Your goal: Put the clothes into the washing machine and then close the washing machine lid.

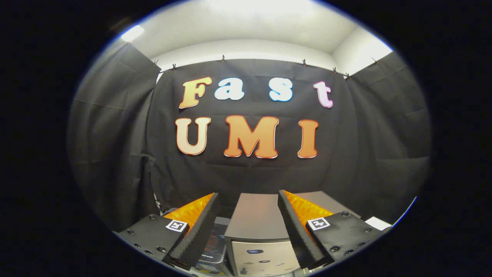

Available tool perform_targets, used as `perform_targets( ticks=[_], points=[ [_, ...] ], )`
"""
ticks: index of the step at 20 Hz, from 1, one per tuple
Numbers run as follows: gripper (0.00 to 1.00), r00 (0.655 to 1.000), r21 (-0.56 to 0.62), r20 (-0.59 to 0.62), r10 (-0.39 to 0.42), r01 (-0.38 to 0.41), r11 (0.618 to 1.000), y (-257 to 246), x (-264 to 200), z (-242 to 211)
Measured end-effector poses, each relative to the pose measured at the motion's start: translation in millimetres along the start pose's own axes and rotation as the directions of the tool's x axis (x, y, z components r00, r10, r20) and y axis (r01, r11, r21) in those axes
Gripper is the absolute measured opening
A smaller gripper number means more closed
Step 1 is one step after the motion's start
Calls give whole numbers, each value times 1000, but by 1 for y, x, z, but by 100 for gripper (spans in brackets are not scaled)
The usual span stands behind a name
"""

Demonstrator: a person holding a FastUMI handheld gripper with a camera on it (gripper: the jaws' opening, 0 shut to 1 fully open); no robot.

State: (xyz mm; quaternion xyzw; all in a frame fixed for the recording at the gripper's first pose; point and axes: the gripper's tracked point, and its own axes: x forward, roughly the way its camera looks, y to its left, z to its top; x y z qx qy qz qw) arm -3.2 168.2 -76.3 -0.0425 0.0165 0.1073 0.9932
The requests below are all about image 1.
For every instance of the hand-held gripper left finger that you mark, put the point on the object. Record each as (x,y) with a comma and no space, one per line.
(201,231)

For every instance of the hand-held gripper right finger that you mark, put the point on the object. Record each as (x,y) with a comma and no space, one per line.
(296,234)

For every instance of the grey washing machine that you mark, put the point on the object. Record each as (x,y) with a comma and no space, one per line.
(261,257)

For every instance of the black backdrop cloth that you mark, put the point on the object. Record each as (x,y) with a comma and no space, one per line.
(365,134)

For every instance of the ceiling light panel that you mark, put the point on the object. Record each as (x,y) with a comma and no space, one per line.
(132,33)

